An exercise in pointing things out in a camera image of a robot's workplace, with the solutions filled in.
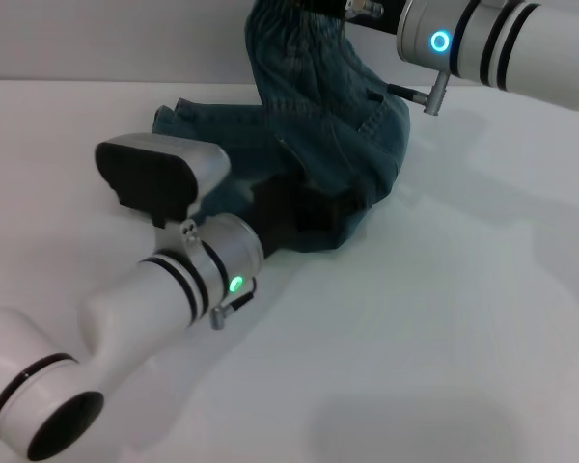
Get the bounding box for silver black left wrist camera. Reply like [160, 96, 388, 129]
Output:
[95, 133, 233, 242]

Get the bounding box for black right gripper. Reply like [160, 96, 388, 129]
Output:
[296, 0, 401, 36]

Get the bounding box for blue denim shorts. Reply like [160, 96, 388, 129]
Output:
[152, 0, 412, 253]

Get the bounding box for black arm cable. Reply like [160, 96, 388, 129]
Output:
[209, 277, 261, 333]
[387, 70, 450, 117]

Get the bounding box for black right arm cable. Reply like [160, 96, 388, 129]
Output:
[387, 70, 450, 117]

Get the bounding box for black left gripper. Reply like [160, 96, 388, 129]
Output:
[251, 174, 369, 256]

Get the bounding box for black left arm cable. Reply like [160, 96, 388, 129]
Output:
[209, 277, 261, 333]

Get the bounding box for thin grey cable with plug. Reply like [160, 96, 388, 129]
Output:
[340, 0, 386, 40]

